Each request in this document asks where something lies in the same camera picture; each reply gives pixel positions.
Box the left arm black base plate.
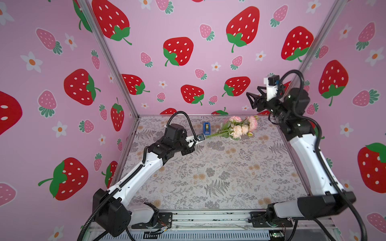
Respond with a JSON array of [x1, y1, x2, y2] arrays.
[[131, 212, 173, 229]]

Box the blue tape dispenser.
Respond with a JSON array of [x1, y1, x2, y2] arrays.
[[203, 122, 211, 136]]

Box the aluminium corner post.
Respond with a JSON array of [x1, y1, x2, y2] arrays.
[[273, 0, 347, 118], [78, 0, 140, 120]]

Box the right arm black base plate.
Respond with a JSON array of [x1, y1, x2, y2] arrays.
[[248, 211, 293, 228]]

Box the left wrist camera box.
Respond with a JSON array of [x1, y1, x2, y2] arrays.
[[186, 134, 206, 148]]

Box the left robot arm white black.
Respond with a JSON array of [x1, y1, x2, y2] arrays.
[[77, 124, 205, 241]]

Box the pink flower bouquet green stems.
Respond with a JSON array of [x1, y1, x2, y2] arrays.
[[206, 115, 259, 141]]

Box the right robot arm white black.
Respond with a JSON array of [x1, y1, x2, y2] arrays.
[[246, 70, 368, 241]]

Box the right aluminium corner post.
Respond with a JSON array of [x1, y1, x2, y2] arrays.
[[273, 0, 347, 118]]

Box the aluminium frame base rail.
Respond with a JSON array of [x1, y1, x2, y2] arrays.
[[84, 209, 343, 241]]

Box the left aluminium corner post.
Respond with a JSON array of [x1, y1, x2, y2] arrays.
[[78, 0, 140, 120]]

